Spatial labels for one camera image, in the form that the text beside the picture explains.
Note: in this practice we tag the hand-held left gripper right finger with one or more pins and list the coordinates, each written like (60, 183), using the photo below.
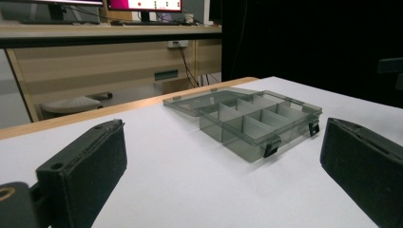
(364, 164)

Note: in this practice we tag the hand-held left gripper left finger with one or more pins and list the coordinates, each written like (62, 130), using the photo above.
(82, 171)

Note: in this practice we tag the transparent grey compartment box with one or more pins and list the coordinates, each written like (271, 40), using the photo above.
(253, 126)

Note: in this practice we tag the light wooden office desk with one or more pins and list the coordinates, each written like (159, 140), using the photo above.
(95, 66)

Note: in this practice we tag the white table cover sheet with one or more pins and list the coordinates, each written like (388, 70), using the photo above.
(190, 190)

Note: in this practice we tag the black curtain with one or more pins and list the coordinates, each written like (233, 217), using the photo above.
(301, 41)

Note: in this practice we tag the black keyboard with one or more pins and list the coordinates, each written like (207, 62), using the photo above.
(149, 23)

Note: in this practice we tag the dark computer monitor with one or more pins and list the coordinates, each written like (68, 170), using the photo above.
(53, 8)

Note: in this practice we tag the monitor with pink screen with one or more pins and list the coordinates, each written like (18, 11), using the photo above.
(142, 4)

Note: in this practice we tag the white wall power outlet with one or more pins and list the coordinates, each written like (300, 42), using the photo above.
(172, 44)

